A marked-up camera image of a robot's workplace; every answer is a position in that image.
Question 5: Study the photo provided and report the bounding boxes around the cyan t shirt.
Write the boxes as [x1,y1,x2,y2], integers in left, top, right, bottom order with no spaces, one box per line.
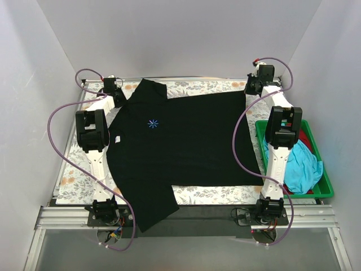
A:
[261,140,323,199]

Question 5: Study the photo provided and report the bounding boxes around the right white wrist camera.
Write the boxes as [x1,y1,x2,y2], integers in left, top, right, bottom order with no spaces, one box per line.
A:
[252,59,266,77]

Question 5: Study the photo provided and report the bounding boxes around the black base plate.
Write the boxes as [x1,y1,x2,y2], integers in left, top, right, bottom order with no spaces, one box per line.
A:
[230,198,289,229]
[84,199,133,227]

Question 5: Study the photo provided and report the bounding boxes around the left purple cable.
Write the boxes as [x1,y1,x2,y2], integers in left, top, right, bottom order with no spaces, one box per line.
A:
[47,68,137,252]

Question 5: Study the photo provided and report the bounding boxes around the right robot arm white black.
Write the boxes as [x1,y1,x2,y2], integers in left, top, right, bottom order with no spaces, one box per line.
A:
[245,59,302,201]

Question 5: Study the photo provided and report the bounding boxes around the aluminium frame rail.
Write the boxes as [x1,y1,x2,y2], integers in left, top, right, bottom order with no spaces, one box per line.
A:
[35,204,337,229]

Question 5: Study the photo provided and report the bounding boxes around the black t shirt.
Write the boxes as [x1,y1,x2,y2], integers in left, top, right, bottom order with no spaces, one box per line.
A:
[107,79,263,231]

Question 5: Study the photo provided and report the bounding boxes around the green plastic bin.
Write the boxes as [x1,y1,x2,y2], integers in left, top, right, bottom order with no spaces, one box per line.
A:
[254,119,335,199]

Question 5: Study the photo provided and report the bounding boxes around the red t shirt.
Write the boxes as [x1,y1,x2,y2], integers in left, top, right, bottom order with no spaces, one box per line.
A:
[284,129,319,195]

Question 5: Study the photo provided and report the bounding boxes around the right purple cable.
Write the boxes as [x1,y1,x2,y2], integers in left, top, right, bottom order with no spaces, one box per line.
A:
[231,56,296,247]

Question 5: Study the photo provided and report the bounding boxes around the purple cable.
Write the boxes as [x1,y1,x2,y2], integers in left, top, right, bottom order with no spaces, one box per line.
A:
[47,68,137,252]
[231,56,296,247]

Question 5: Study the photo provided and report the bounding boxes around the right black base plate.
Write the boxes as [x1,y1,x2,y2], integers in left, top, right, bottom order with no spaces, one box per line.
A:
[230,198,289,229]

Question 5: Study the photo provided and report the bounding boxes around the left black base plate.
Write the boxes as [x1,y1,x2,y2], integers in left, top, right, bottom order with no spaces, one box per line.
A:
[84,199,133,227]

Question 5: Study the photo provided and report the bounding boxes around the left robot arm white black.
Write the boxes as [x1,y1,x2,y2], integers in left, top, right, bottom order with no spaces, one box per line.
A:
[76,75,126,202]

